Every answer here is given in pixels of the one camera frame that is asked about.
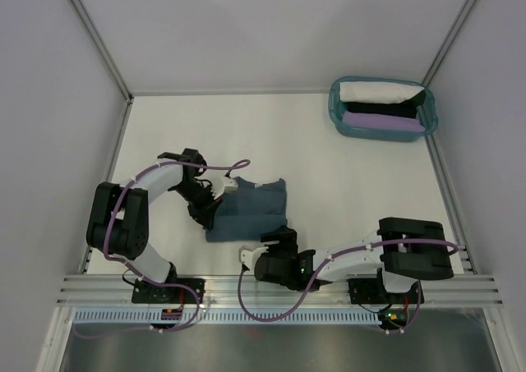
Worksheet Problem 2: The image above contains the purple cable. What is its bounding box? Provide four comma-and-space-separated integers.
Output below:
238, 240, 459, 335
73, 158, 251, 340

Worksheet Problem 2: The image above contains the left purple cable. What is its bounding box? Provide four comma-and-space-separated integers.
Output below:
73, 158, 251, 340

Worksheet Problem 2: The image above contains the aluminium front rail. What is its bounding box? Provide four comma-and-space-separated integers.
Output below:
57, 274, 503, 309

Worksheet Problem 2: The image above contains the right aluminium frame post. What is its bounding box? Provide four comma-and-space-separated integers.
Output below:
422, 0, 480, 86

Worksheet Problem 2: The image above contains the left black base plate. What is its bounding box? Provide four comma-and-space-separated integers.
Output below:
131, 278, 205, 305

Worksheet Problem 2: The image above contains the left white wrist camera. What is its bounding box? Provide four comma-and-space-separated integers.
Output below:
211, 177, 238, 199

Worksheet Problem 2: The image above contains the aluminium frame post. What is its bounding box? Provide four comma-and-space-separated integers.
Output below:
422, 0, 480, 86
67, 0, 133, 103

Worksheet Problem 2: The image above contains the blue-grey t shirt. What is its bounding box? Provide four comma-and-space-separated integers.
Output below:
205, 177, 288, 243

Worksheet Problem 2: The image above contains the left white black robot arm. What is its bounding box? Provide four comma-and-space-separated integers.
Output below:
85, 149, 221, 303

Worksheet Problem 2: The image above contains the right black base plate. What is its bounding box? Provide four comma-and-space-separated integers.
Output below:
347, 278, 424, 305

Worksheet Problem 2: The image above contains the black rolled t shirt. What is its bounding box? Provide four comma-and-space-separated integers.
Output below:
345, 102, 417, 118

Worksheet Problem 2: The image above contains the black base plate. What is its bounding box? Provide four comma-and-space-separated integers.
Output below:
347, 278, 424, 305
131, 278, 205, 305

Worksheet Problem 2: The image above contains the teal plastic basket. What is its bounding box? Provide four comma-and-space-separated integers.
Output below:
328, 76, 438, 142

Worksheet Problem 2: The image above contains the white rolled t shirt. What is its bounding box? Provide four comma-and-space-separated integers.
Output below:
339, 81, 426, 104

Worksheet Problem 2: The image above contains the purple rolled t shirt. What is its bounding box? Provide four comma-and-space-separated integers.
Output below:
342, 112, 426, 132

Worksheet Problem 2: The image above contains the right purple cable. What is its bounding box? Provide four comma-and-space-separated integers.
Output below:
238, 240, 459, 335

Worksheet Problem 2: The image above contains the left aluminium frame post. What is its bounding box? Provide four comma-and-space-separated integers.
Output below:
67, 0, 133, 103

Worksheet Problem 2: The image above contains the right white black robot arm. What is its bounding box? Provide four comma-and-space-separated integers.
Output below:
239, 217, 458, 303

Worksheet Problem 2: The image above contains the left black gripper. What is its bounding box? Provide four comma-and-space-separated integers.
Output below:
171, 181, 223, 231

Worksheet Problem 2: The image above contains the light blue cable duct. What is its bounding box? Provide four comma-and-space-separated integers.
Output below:
73, 307, 380, 325

